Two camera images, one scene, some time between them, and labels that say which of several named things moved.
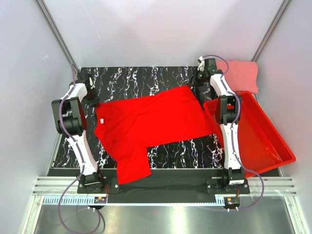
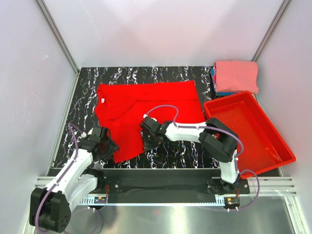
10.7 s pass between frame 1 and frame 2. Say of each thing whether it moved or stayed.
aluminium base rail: stayed
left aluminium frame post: stayed
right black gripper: moved
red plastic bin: stayed
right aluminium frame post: stayed
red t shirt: moved
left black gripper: moved
